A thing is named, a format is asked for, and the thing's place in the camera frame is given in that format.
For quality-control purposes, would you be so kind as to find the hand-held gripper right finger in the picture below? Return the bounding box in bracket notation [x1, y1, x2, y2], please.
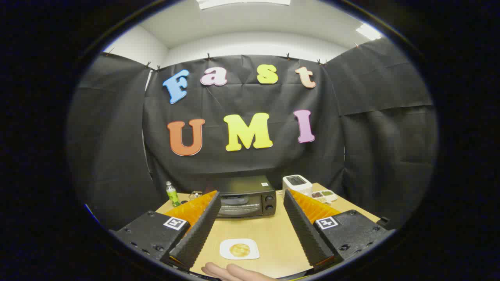
[283, 189, 395, 270]

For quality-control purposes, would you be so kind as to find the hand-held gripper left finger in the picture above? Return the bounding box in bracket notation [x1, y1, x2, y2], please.
[111, 190, 222, 272]

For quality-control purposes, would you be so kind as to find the round golden bread bun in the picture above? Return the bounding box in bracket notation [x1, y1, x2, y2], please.
[229, 243, 251, 257]

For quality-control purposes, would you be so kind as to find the black toaster oven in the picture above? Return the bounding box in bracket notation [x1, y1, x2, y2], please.
[214, 175, 277, 218]

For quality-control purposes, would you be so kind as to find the white slot toaster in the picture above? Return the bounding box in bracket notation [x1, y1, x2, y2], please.
[282, 174, 313, 197]

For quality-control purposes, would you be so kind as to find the white square plate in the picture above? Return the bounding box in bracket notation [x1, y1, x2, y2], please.
[219, 238, 260, 260]

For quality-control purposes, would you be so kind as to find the white divided snack tray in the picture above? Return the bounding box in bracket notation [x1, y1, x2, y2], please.
[311, 190, 338, 204]

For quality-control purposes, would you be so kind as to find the green label drink bottle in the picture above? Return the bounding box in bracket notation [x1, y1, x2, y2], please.
[166, 181, 181, 207]

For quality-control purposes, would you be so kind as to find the black backdrop cloth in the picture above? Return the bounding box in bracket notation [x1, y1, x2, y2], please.
[66, 37, 438, 231]

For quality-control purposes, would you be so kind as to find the small ceiling light panel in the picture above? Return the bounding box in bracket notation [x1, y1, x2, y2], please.
[356, 23, 382, 41]

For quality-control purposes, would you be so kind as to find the long ceiling light panel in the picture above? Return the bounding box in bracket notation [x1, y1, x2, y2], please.
[196, 0, 291, 10]

